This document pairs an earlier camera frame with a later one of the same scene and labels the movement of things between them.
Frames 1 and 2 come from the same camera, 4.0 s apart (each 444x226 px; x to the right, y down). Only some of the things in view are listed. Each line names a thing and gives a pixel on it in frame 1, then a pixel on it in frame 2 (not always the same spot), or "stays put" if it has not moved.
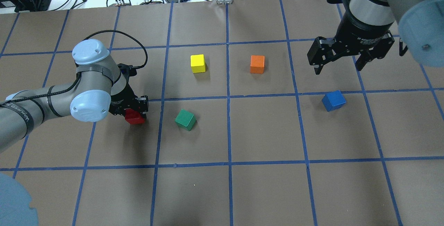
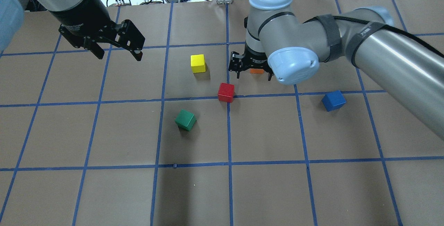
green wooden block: [186, 119] stays put
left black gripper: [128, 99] to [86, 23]
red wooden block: [133, 117] to [225, 92]
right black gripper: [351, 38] to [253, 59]
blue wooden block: [333, 101] stays put
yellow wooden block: [198, 64] stays put
